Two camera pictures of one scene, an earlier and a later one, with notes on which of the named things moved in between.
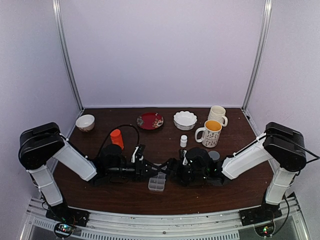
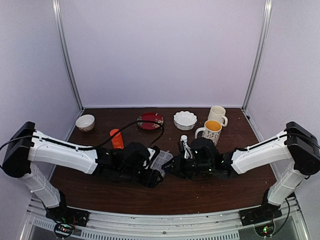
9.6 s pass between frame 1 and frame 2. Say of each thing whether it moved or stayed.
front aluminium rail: stayed
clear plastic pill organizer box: moved
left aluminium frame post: stayed
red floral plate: stayed
